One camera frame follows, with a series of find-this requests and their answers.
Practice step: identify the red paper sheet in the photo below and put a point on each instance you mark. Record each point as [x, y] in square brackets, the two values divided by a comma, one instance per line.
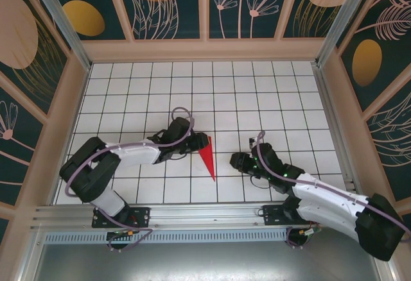
[208, 159]

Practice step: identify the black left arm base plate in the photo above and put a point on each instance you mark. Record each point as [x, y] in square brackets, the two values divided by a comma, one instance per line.
[141, 217]

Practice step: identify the long aluminium mounting rail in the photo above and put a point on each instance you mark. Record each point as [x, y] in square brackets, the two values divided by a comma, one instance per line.
[205, 213]

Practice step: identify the aluminium frame bar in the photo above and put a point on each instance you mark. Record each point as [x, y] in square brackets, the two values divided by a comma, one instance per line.
[385, 271]
[29, 255]

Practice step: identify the wall panel with pink flowers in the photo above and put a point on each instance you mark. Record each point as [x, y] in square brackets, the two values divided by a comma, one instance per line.
[237, 21]

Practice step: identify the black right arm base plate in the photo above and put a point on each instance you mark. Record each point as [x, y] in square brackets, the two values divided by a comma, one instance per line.
[273, 215]

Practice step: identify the grey metal sheet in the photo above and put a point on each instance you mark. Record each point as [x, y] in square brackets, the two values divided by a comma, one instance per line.
[205, 261]

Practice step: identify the small circuit board with connector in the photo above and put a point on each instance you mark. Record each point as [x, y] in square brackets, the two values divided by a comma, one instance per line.
[123, 233]
[308, 232]

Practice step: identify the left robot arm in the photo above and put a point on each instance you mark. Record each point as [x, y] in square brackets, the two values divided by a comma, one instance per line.
[86, 172]

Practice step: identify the aluminium corner post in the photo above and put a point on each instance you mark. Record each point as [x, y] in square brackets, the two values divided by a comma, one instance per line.
[64, 27]
[340, 18]

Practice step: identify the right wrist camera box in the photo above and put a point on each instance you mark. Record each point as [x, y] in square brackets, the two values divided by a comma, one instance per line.
[252, 140]

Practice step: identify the wall panel with gold oval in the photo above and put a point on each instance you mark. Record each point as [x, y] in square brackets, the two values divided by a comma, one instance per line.
[83, 18]

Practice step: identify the wall panel with leaf outlines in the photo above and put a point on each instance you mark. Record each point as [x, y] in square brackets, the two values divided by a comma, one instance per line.
[391, 146]

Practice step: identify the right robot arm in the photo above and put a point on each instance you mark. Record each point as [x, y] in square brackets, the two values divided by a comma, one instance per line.
[330, 204]

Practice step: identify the wall panel with orange circle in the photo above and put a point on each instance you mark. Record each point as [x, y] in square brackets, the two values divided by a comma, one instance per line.
[160, 11]

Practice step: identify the wall panel with peach circle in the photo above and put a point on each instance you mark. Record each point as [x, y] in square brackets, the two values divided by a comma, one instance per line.
[308, 14]

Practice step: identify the aluminium table side rail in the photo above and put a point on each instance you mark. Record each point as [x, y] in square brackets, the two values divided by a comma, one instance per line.
[337, 133]

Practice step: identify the wall panel with large peach disc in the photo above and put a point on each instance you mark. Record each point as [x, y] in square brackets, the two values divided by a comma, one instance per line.
[19, 37]

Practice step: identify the wall panel with single flower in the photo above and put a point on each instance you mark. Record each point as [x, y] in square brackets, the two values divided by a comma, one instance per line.
[16, 152]

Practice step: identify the wall panel with oval and feather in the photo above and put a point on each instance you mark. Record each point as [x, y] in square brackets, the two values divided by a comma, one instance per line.
[366, 63]

